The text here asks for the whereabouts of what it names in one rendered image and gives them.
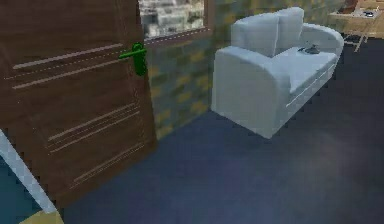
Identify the pale blue sofa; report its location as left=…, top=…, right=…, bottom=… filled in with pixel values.
left=210, top=22, right=345, bottom=140

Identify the brown framed window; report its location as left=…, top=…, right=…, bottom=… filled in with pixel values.
left=137, top=0, right=216, bottom=47

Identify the pale blue square cushion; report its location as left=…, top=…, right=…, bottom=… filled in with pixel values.
left=230, top=13, right=280, bottom=58
left=273, top=6, right=305, bottom=57

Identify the brown wooden room door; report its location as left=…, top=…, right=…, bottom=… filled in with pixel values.
left=0, top=0, right=158, bottom=210

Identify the small grey object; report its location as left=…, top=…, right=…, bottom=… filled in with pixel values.
left=297, top=43, right=322, bottom=55

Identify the light wooden table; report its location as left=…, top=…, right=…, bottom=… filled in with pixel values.
left=328, top=0, right=384, bottom=54

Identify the green door handle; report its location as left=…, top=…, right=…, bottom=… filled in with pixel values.
left=118, top=42, right=148, bottom=77

